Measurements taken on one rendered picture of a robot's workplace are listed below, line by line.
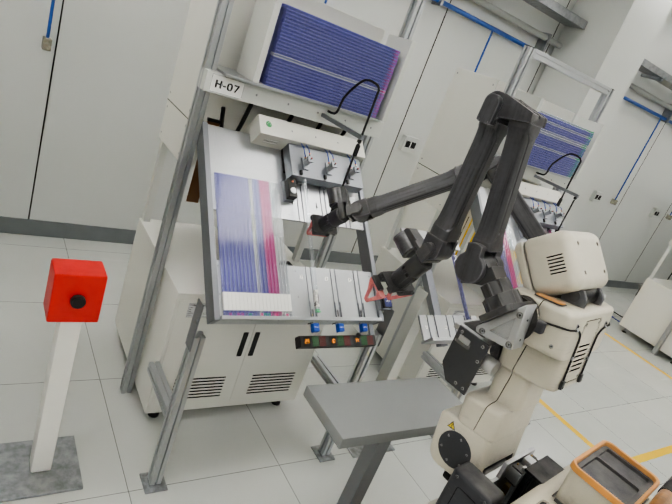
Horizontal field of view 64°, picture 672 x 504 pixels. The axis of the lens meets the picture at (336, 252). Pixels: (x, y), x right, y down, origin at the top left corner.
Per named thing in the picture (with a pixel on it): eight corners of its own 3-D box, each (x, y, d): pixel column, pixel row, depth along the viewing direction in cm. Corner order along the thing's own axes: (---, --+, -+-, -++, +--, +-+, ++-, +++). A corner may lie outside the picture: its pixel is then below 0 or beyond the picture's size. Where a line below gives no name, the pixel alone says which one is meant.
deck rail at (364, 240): (374, 324, 211) (384, 321, 206) (370, 324, 210) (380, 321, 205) (349, 164, 233) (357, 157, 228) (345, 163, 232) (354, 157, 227)
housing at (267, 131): (345, 172, 231) (365, 158, 221) (243, 150, 202) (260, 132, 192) (343, 156, 234) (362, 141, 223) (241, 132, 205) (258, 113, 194)
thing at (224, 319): (370, 325, 210) (382, 320, 204) (212, 324, 171) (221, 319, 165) (369, 321, 210) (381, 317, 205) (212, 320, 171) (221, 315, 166)
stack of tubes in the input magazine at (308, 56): (376, 118, 215) (401, 51, 206) (263, 84, 185) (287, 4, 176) (359, 110, 225) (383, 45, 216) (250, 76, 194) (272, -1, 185)
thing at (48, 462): (82, 489, 179) (131, 290, 152) (-2, 503, 164) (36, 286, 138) (73, 437, 196) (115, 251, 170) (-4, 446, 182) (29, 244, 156)
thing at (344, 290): (374, 320, 208) (379, 318, 206) (215, 318, 169) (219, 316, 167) (366, 273, 214) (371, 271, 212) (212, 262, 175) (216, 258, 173)
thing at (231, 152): (356, 234, 221) (364, 229, 218) (206, 214, 182) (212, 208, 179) (345, 163, 232) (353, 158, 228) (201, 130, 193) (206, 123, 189)
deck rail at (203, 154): (212, 324, 171) (220, 319, 166) (206, 324, 170) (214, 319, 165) (200, 130, 193) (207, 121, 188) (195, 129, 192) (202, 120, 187)
